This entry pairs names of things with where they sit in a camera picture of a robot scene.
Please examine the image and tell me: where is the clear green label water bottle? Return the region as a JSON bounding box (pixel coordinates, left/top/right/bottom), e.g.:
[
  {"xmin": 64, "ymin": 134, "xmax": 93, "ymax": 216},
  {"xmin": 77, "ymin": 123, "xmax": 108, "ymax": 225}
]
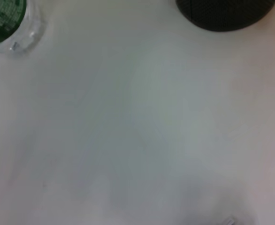
[{"xmin": 0, "ymin": 0, "xmax": 46, "ymax": 55}]

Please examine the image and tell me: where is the black mesh pen holder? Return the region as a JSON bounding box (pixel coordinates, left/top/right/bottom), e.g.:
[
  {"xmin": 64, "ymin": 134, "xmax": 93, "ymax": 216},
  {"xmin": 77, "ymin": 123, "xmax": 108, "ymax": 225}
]
[{"xmin": 175, "ymin": 0, "xmax": 275, "ymax": 32}]

